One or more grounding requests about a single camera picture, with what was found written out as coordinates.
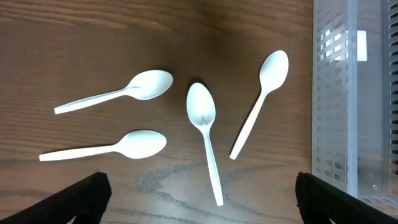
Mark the white label in basket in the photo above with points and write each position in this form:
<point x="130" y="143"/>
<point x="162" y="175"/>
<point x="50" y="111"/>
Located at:
<point x="362" y="53"/>

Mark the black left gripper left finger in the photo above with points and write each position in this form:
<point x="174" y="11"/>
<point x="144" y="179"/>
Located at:
<point x="82" y="202"/>

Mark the clear plastic mesh basket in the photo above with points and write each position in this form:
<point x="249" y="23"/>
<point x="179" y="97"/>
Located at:
<point x="354" y="104"/>

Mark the white spoon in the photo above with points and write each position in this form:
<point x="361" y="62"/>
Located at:
<point x="272" y="75"/>
<point x="135" y="145"/>
<point x="144" y="86"/>

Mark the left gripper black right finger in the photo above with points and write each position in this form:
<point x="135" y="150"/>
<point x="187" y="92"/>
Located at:
<point x="322" y="203"/>

